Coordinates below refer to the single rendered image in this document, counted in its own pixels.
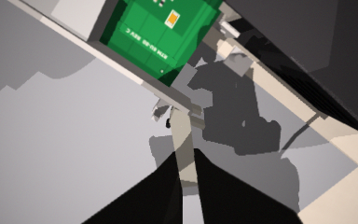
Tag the grey flat mat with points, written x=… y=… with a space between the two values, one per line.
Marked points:
x=75 y=133

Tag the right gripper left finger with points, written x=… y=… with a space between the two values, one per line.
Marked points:
x=147 y=201

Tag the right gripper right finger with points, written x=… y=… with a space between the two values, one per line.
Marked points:
x=229 y=200

